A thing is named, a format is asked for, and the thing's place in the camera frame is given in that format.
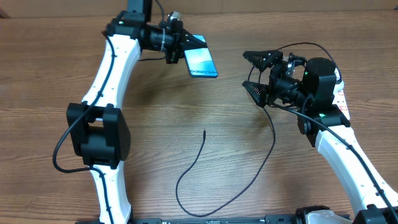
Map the white power extension strip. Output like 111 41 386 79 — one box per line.
333 68 350 120

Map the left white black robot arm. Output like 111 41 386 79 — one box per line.
67 1 218 223

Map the blue Samsung Galaxy smartphone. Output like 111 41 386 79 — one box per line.
183 34 218 78

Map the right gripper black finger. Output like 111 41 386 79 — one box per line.
243 50 283 72
242 80 270 108

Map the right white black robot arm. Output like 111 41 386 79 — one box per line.
243 50 397 223

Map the black USB charging cable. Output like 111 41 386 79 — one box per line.
175 42 343 218

